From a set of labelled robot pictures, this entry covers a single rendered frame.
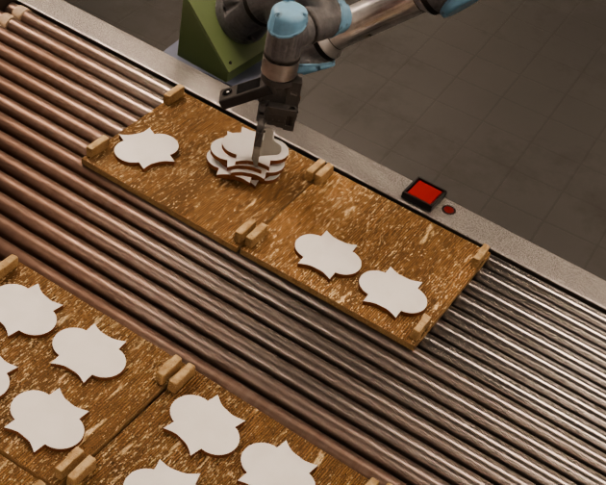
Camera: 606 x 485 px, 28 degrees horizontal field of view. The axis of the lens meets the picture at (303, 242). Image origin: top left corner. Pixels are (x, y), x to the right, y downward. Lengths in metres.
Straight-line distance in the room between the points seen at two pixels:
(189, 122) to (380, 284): 0.63
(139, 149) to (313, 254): 0.46
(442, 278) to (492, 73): 2.50
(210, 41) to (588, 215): 1.83
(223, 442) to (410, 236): 0.71
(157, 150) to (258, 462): 0.84
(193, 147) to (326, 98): 1.90
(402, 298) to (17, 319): 0.74
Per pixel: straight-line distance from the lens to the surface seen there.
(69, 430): 2.09
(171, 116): 2.76
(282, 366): 2.26
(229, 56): 3.01
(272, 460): 2.09
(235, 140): 2.62
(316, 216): 2.56
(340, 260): 2.45
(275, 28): 2.41
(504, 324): 2.47
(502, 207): 4.25
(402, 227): 2.58
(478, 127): 4.59
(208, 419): 2.12
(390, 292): 2.41
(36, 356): 2.21
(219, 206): 2.54
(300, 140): 2.79
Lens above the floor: 2.59
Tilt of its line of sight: 42 degrees down
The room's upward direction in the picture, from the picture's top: 12 degrees clockwise
